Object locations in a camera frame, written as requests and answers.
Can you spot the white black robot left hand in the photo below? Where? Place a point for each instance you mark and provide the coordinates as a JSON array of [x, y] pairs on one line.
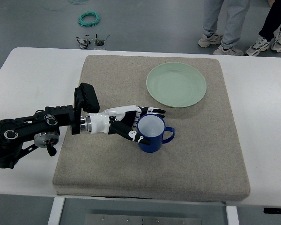
[[120, 120]]

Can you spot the blue enamel mug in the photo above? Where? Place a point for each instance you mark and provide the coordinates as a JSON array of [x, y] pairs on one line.
[[153, 128]]

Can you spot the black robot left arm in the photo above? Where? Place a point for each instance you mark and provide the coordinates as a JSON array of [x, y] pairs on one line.
[[21, 136]]

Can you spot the light green plate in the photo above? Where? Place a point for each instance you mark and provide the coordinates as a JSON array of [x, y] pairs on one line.
[[176, 84]]

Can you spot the small electronics parts pile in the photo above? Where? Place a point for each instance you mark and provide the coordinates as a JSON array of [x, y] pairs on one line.
[[88, 41]]

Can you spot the person in dark pants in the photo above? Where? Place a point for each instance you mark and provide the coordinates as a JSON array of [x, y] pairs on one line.
[[270, 34]]

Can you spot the metal base plate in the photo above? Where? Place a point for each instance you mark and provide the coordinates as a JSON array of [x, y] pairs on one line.
[[105, 219]]

